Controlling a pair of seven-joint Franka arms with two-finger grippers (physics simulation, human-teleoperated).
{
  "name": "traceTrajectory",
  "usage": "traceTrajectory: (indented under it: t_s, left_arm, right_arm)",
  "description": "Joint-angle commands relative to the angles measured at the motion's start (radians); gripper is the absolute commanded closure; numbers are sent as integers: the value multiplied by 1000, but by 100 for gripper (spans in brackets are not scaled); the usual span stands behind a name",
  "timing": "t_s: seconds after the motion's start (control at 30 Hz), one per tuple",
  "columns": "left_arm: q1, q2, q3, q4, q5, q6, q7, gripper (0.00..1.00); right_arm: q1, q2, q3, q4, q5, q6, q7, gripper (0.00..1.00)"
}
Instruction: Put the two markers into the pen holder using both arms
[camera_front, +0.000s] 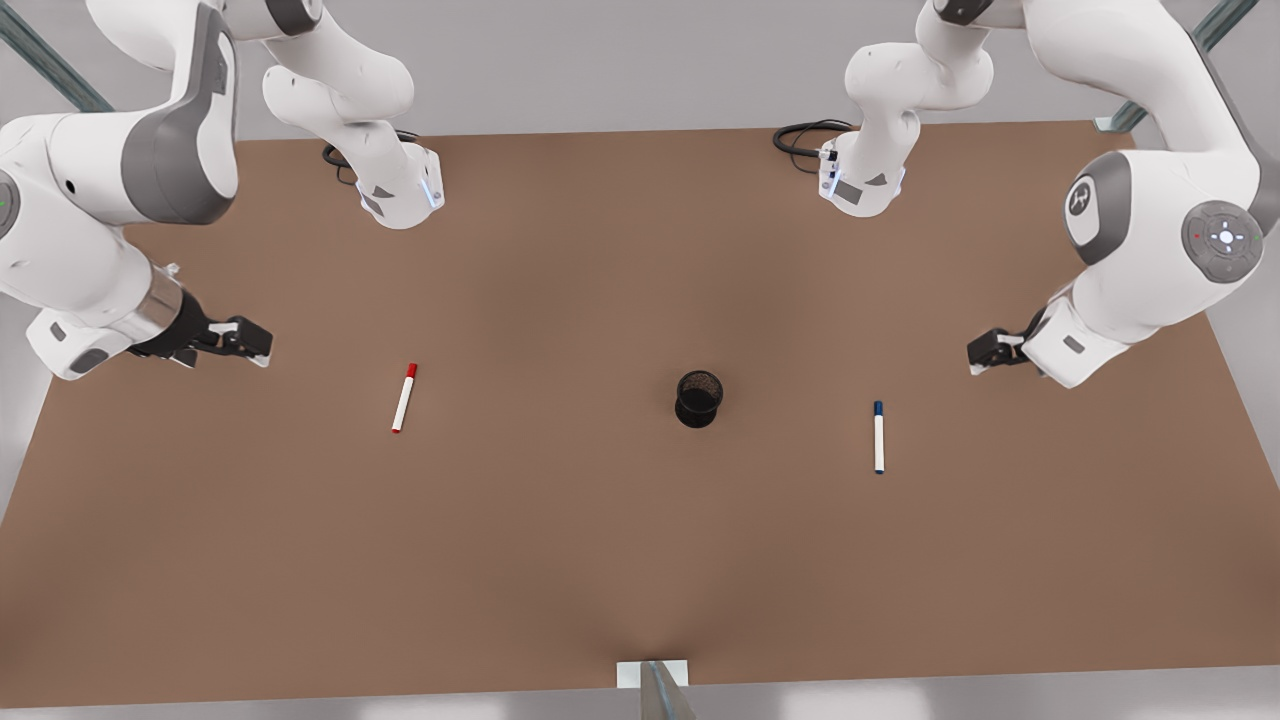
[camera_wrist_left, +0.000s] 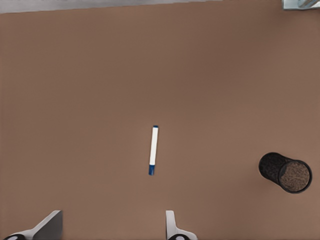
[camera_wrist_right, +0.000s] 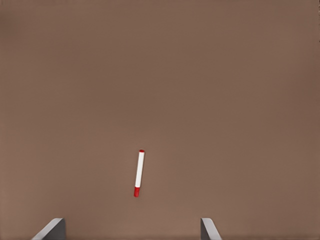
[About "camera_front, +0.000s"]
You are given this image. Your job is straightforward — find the white marker with red cap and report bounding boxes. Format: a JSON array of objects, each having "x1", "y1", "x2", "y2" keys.
[{"x1": 391, "y1": 363, "x2": 419, "y2": 435}]

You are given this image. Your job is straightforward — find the black cable loop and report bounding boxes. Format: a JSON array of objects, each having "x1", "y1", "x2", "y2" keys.
[
  {"x1": 321, "y1": 129, "x2": 422, "y2": 188},
  {"x1": 772, "y1": 119, "x2": 857, "y2": 177}
]

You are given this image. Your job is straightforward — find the silver frame post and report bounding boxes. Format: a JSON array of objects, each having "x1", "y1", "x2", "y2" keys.
[
  {"x1": 1094, "y1": 0, "x2": 1262, "y2": 134},
  {"x1": 616, "y1": 659, "x2": 699, "y2": 720},
  {"x1": 0, "y1": 4, "x2": 114, "y2": 114}
]

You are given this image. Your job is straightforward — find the black mesh pen cup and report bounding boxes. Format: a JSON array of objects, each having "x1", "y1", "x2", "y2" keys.
[{"x1": 674, "y1": 370, "x2": 725, "y2": 430}]

